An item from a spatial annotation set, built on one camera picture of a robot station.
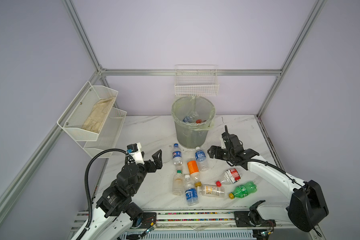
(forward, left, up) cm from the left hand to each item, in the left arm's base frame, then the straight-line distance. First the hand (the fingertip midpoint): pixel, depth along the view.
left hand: (152, 153), depth 68 cm
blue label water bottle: (+9, -26, -22) cm, 35 cm away
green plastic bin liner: (+39, -21, -10) cm, 45 cm away
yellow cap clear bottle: (-10, -28, -21) cm, 37 cm away
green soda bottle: (-10, -47, -21) cm, 52 cm away
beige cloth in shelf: (+20, +33, +3) cm, 38 cm away
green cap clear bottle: (-4, -11, -27) cm, 30 cm away
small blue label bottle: (+38, -20, -15) cm, 46 cm away
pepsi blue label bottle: (+12, -10, -22) cm, 27 cm away
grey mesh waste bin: (+19, -19, -15) cm, 31 cm away
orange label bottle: (+1, -20, -22) cm, 30 cm away
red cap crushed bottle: (-1, -42, -23) cm, 48 cm away
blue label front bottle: (-11, -19, -20) cm, 30 cm away
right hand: (+9, -31, -13) cm, 35 cm away
